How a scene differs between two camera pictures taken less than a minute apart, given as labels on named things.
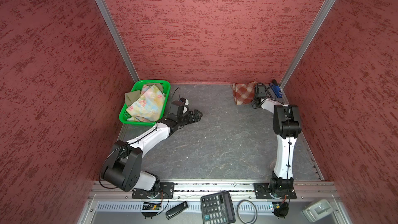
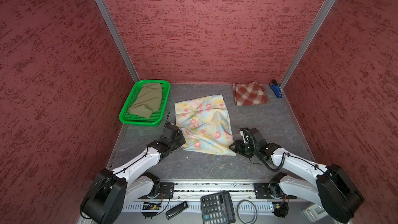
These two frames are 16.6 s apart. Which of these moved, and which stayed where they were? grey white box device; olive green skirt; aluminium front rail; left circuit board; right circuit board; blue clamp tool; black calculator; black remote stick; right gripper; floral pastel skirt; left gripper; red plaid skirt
Moved: floral pastel skirt; left gripper; right gripper; olive green skirt
Stayed: red plaid skirt; grey white box device; aluminium front rail; black remote stick; black calculator; right circuit board; left circuit board; blue clamp tool
